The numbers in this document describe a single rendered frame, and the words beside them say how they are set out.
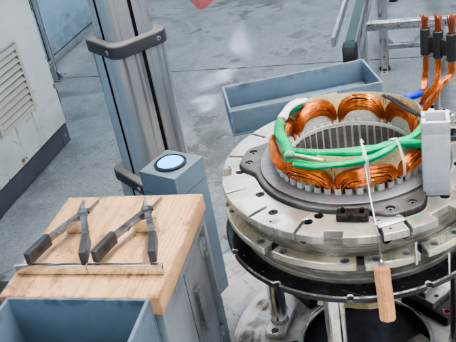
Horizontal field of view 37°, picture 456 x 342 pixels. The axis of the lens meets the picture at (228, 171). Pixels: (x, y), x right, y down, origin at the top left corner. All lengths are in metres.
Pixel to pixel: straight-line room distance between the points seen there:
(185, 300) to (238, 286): 0.34
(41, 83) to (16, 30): 0.30
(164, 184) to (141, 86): 0.22
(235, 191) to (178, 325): 0.17
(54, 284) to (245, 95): 0.54
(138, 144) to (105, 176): 2.07
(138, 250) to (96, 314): 0.09
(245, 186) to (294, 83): 0.41
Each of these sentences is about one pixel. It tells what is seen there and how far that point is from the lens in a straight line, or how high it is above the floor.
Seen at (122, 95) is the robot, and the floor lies 1.09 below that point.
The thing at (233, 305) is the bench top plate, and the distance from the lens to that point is 1.13.
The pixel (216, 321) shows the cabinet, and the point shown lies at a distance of 0.98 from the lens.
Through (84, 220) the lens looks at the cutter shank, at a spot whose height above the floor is 1.09.
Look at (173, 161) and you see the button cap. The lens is 1.02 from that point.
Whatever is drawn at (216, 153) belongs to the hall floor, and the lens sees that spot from 3.23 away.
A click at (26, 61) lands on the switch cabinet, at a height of 0.52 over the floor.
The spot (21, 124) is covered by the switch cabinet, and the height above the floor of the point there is 0.29.
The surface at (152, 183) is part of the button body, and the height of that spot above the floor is 1.02.
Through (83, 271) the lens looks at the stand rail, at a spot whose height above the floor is 1.07.
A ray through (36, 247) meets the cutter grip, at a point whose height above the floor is 1.09.
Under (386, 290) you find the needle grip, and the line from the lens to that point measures 0.73.
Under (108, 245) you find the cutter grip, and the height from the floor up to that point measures 1.09.
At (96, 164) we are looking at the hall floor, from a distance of 3.39.
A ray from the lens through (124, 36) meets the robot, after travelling 1.14.
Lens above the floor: 1.52
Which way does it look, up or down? 30 degrees down
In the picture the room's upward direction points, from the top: 11 degrees counter-clockwise
